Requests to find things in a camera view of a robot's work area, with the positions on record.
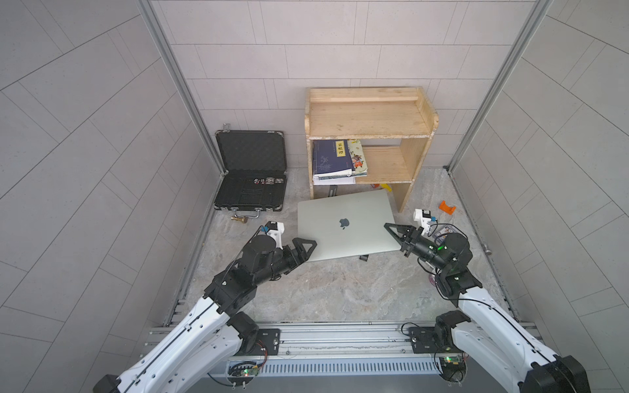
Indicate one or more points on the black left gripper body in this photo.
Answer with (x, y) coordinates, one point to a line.
(278, 259)

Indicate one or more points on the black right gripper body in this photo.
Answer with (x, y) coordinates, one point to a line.
(427, 252)

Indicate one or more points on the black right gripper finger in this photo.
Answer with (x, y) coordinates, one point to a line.
(401, 232)
(407, 242)

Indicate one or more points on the silver laptop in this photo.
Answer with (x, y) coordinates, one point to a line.
(347, 226)

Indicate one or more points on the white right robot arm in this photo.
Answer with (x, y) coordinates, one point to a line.
(479, 327)

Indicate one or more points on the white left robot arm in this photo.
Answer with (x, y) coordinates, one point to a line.
(216, 328)

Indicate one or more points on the colourful card box far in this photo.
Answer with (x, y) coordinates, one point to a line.
(444, 230)

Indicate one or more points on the brass fitting near case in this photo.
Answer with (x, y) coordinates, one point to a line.
(241, 219)

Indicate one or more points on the orange plastic clip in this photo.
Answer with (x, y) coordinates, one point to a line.
(447, 208)

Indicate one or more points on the open black tool case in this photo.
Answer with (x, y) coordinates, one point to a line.
(255, 163)

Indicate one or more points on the green illustrated children's book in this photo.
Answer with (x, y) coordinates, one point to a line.
(360, 167)

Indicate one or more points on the dark blue book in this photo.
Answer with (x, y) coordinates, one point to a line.
(331, 159)

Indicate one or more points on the left green circuit board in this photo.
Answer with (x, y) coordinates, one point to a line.
(246, 369)

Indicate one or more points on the green circuit board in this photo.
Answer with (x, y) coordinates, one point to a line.
(452, 364)
(246, 369)

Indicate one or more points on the right green circuit board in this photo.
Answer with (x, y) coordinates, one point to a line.
(452, 364)

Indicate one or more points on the wooden two-tier shelf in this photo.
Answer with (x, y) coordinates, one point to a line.
(404, 113)

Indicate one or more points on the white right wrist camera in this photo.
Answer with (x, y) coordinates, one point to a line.
(425, 220)

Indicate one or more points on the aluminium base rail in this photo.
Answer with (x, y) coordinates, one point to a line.
(342, 349)

